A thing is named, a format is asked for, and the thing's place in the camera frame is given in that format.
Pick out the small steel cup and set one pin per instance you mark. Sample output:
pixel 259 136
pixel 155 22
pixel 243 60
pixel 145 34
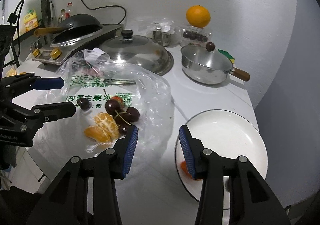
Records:
pixel 162 38

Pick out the white round plate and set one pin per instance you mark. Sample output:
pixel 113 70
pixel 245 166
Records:
pixel 225 135

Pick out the dark red cherry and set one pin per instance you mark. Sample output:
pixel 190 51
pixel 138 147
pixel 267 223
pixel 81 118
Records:
pixel 112 107
pixel 123 129
pixel 83 103
pixel 131 114

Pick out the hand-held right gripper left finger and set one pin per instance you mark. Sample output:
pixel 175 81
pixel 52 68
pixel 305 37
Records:
pixel 131 151

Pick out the silver induction cooker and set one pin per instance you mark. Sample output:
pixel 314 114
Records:
pixel 75 50

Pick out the clear box of cherries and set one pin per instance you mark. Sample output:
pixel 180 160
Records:
pixel 195 35

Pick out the red strawberry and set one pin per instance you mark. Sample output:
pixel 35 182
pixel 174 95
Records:
pixel 118 99

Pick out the tangerine pieces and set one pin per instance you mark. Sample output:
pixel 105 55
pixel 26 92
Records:
pixel 11 72

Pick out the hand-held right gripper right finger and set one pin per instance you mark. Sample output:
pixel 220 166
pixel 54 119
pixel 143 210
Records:
pixel 186 152

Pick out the yellow oil bottle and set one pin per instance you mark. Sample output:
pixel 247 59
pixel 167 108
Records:
pixel 31 20

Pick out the orange tangerine segment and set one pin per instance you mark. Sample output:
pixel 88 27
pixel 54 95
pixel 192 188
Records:
pixel 183 167

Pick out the whole orange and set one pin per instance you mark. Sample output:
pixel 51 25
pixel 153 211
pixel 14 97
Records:
pixel 198 16

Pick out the green and yellow sponge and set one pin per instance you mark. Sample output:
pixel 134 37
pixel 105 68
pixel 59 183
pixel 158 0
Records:
pixel 227 55

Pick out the steel saucepan lid, wooden knob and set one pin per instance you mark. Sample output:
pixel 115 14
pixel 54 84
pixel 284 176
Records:
pixel 202 56

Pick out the large peeled tangerine piece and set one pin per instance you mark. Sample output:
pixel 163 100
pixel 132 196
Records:
pixel 107 122

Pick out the small peeled tangerine piece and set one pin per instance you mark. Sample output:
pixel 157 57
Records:
pixel 96 133

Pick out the large steel domed lid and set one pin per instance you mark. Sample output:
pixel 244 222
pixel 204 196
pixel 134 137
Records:
pixel 132 50

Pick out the large steel pan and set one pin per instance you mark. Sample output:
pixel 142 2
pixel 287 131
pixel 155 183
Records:
pixel 170 62

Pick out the crumpled clear plastic wrap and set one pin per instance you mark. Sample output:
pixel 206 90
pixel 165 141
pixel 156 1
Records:
pixel 160 23

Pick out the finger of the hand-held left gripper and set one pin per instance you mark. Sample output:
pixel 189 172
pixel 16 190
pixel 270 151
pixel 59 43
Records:
pixel 58 111
pixel 48 83

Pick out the red capped bottle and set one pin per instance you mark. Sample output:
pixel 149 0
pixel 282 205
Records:
pixel 68 10

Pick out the clear printed plastic bag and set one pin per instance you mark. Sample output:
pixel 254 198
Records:
pixel 150 90

